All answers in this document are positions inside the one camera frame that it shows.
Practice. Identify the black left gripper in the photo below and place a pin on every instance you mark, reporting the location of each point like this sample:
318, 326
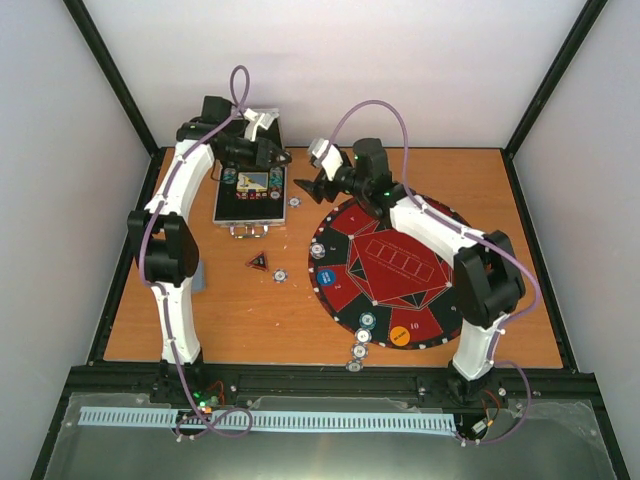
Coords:
263, 148

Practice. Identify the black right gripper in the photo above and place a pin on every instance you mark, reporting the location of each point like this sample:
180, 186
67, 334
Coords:
317, 189

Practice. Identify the poker chip stack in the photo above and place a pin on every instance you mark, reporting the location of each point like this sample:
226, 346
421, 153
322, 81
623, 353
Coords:
317, 250

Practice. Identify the blue small blind button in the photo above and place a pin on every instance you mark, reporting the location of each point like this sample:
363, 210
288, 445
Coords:
326, 277

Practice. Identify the blue green fifty chip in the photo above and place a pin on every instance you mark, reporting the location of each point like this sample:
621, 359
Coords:
367, 320

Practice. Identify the blue orange ten chip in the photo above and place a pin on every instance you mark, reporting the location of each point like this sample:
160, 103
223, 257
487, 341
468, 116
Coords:
359, 351
363, 336

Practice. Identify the orange big blind button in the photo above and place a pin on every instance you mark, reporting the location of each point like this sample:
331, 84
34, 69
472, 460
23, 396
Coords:
399, 336

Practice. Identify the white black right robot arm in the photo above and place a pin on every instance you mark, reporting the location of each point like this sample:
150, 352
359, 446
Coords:
488, 280

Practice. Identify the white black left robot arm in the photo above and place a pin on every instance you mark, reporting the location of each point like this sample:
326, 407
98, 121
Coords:
167, 254

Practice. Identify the right poker chip row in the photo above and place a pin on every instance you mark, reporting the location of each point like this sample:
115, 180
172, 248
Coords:
276, 183

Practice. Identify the poker chip row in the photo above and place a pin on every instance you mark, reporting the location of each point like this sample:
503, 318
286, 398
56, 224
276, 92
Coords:
229, 176
276, 183

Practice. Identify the boxed playing card deck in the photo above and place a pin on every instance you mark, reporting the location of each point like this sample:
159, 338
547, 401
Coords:
252, 182

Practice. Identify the aluminium poker chip case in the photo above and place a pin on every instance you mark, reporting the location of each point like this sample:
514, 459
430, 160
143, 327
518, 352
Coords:
253, 218

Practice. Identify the left poker chip row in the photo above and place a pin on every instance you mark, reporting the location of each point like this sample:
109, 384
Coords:
229, 176

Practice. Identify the red dice row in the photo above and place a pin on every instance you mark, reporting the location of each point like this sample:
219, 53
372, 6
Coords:
251, 195

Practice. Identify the round red black poker mat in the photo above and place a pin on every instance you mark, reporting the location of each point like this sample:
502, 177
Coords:
387, 273

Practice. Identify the grey card deck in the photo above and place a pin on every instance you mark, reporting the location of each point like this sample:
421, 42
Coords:
199, 281

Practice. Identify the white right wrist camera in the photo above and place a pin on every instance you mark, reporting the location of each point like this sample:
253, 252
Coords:
324, 155

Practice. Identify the light blue slotted cable duct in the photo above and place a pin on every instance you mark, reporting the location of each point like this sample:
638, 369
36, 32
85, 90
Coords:
274, 421

